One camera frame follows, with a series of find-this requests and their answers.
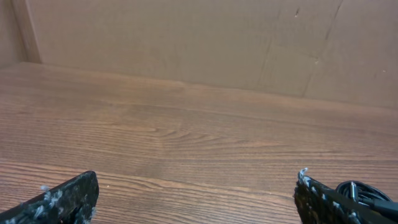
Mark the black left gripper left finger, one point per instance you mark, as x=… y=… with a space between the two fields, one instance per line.
x=72 y=202

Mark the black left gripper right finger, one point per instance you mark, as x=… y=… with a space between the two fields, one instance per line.
x=351 y=202

